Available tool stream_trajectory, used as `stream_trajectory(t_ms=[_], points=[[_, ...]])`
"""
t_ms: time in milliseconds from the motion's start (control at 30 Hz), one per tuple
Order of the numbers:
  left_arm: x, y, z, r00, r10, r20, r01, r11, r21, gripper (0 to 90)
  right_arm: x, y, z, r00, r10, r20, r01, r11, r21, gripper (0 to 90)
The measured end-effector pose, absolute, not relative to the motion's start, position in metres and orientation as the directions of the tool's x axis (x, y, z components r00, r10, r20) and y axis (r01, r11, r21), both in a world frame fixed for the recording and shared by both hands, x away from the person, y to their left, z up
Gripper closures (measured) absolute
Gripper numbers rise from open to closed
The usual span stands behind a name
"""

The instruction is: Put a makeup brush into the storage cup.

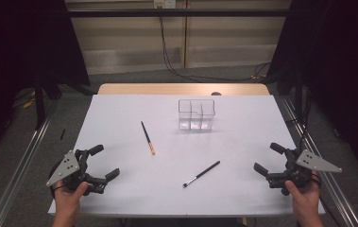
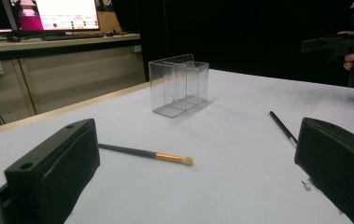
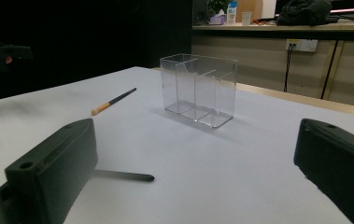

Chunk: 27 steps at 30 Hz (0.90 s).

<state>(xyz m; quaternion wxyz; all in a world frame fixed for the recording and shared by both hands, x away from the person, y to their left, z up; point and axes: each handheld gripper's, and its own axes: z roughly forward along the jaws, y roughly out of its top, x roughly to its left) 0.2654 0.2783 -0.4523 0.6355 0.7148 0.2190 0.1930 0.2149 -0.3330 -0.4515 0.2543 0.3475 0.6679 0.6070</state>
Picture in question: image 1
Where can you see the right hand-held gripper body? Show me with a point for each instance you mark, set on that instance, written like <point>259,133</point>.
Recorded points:
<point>312,162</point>

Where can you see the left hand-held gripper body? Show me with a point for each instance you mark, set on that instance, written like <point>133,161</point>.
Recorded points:
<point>68,171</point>

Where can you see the black brush with orange end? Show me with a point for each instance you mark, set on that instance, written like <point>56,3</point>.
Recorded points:
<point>147,137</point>

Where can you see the black makeup brush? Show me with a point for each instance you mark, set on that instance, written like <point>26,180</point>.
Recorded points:
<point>203,173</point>

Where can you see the clear plastic organizer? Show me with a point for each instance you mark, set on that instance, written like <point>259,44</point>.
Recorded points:
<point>196,118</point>

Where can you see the person's left hand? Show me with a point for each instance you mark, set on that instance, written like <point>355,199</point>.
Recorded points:
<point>68,198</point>

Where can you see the person's right hand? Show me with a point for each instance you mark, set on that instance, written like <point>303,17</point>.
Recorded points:
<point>305,200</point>

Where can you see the small black floor object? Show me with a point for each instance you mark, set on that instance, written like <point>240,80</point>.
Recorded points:
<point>62,134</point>

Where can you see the white table mat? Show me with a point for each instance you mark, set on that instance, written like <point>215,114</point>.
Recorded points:
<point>173,195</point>

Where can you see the yellow floor object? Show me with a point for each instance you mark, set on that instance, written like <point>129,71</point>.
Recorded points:
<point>28,103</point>

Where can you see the dark round table grommet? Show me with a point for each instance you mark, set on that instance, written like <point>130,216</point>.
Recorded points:
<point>216,93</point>

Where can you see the wooden table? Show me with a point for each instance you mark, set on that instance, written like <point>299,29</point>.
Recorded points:
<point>154,89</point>

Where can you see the black curtain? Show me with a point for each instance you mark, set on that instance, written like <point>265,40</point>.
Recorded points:
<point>340,63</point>
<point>16,47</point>

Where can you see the black horizontal bar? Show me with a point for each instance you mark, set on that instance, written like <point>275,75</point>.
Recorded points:
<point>129,13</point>

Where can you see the metal floor rail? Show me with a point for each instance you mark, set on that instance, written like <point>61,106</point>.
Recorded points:
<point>340,195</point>
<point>16,176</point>

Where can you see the black stand post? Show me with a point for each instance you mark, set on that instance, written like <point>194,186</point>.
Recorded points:
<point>298,97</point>
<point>39,101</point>

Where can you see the white wall socket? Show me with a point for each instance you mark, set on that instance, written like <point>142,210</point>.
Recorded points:
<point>164,3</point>

